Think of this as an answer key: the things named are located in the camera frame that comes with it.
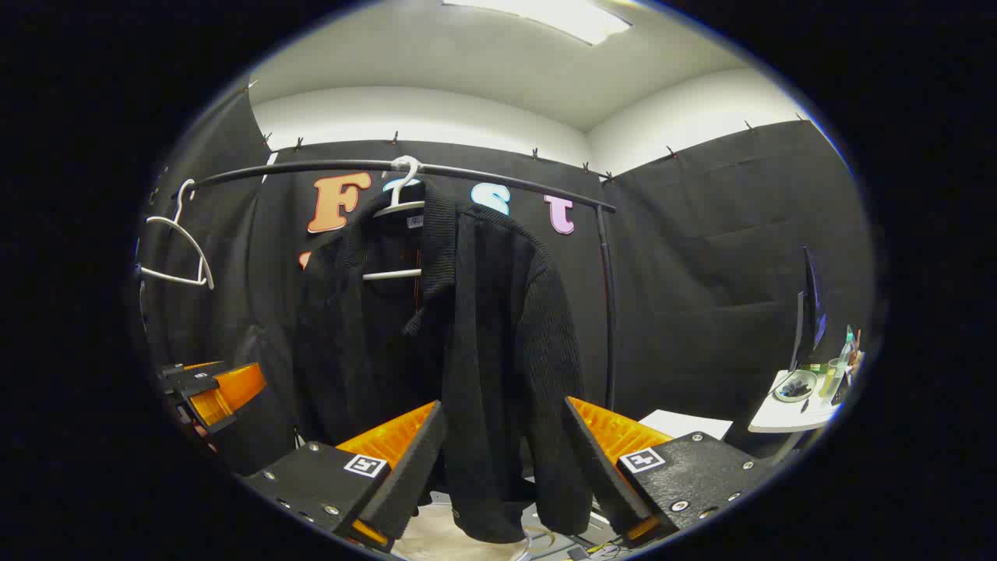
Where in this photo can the white clothes hanger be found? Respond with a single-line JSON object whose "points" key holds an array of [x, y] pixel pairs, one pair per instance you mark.
{"points": [[404, 184], [167, 220]]}

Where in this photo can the ceiling light panel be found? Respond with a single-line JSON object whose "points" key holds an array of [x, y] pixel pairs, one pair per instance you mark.
{"points": [[561, 15]]}

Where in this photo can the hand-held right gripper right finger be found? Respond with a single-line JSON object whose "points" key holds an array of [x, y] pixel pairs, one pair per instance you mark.
{"points": [[596, 475]]}

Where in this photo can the grey bowl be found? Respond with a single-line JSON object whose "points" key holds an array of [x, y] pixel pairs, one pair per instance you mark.
{"points": [[794, 386]]}

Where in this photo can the black computer monitor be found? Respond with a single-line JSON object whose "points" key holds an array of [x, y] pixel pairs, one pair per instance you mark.
{"points": [[810, 304]]}

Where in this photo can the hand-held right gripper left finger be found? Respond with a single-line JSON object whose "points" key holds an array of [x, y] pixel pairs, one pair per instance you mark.
{"points": [[413, 467]]}

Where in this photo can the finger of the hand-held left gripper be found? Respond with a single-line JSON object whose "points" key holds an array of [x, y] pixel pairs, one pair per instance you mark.
{"points": [[230, 393], [191, 380]]}

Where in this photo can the white side table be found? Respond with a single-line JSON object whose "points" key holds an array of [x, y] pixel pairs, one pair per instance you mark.
{"points": [[787, 417]]}

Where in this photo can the black backdrop cloth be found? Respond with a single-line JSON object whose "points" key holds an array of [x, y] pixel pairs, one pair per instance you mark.
{"points": [[701, 273]]}

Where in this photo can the white paper sheet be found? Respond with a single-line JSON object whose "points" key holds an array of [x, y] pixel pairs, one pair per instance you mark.
{"points": [[685, 425]]}

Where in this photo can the clear plastic bottle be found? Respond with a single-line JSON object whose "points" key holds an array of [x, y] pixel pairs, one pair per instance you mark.
{"points": [[846, 351]]}

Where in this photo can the black clothes rack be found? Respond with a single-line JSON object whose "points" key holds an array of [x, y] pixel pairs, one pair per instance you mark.
{"points": [[483, 173]]}

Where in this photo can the black knit cardigan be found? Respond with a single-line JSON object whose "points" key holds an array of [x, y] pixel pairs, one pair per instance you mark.
{"points": [[498, 351]]}

